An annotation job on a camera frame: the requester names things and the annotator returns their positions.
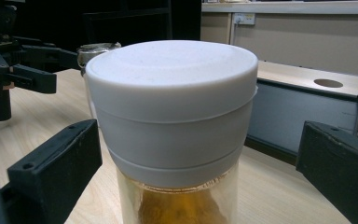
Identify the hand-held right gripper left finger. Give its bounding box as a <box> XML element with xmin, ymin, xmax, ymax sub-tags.
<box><xmin>0</xmin><ymin>119</ymin><xmax>103</xmax><ymax>224</ymax></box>

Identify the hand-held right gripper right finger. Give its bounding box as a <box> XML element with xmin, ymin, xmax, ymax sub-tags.
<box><xmin>296</xmin><ymin>120</ymin><xmax>358</xmax><ymax>224</ymax></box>

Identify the white wall socket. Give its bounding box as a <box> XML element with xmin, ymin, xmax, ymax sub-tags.
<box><xmin>232</xmin><ymin>12</ymin><xmax>256</xmax><ymax>26</ymax></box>

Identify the black curtain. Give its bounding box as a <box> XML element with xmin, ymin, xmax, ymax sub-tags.
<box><xmin>12</xmin><ymin>0</ymin><xmax>202</xmax><ymax>73</ymax></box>

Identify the beige board with round hole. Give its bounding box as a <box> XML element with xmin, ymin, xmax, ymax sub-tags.
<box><xmin>256</xmin><ymin>60</ymin><xmax>358</xmax><ymax>98</ymax></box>

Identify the white lid jar orange powder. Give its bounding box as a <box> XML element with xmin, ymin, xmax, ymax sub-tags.
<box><xmin>83</xmin><ymin>39</ymin><xmax>259</xmax><ymax>224</ymax></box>

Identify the metal lid glass jar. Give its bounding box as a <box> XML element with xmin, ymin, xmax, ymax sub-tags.
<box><xmin>76</xmin><ymin>42</ymin><xmax>122</xmax><ymax>77</ymax></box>

